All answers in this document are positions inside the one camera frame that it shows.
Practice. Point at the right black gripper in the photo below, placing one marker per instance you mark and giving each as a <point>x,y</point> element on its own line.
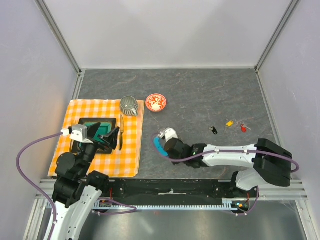
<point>175,162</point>

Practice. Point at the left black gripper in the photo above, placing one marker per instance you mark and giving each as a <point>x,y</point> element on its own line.
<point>111,139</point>

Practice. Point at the blue tag keyring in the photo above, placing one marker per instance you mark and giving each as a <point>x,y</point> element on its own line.
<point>158,146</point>

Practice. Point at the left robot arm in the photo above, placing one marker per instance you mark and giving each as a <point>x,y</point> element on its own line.
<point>76,190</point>

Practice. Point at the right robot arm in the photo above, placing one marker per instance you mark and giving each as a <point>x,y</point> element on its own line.
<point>264,162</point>

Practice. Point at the black teal square plate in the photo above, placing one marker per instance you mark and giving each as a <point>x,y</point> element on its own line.
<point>107,125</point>

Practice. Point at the silver knife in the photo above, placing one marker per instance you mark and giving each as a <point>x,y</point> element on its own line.
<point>121,132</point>

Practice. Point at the silver fork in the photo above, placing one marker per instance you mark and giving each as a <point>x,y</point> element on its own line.
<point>72,123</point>

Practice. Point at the orange checkered cloth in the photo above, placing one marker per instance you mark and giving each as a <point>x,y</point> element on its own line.
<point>120,163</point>

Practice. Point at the grey striped mug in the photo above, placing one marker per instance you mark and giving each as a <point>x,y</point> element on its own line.
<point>129,106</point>

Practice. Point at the red white patterned bowl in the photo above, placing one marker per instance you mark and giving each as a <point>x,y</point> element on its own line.
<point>156,102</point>

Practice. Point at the red tag key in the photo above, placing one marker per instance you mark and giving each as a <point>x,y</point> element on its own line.
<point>244,128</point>

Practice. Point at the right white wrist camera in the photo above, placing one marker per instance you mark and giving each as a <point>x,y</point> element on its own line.
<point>168,134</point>

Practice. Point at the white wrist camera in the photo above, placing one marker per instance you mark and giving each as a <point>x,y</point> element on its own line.
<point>77,132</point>
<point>168,134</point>

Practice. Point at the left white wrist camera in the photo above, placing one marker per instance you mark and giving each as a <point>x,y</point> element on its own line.
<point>77,132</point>

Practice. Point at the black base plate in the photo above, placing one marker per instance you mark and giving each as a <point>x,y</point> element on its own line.
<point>174,192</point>

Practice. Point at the slotted cable duct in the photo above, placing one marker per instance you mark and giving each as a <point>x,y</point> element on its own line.
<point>226,205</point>

